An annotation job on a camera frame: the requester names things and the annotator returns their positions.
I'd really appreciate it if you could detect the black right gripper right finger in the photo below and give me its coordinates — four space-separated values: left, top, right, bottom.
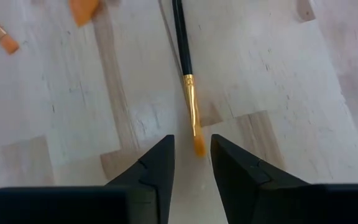
211 134 310 224

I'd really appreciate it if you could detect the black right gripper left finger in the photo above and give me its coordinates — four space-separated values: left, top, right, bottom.
106 134 175 224

